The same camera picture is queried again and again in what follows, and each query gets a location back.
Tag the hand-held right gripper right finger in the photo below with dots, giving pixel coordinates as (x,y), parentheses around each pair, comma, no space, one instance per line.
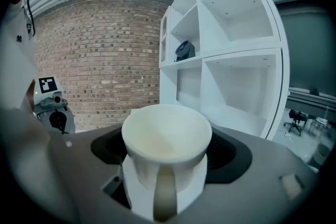
(252,165)

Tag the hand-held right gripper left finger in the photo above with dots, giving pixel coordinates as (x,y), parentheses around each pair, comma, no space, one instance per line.
(78,160)

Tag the white shelf unit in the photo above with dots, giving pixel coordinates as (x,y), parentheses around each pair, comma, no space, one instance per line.
(236,21)

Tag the person in white shirt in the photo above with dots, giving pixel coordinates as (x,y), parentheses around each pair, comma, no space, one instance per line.
(13,55)

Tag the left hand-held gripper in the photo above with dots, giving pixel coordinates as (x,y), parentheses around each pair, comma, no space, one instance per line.
(47,86)

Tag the cream round object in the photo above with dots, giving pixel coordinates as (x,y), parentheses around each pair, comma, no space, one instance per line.
(165,133)

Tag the black office chair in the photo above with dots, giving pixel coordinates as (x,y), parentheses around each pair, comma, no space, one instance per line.
(295,120)

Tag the person's left forearm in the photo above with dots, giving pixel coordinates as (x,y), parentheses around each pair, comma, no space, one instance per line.
(28,97)

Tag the grey workbench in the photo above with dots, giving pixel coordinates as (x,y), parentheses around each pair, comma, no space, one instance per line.
(312,101)

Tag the purple and black device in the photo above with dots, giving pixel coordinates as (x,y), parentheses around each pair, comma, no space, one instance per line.
(185,51)

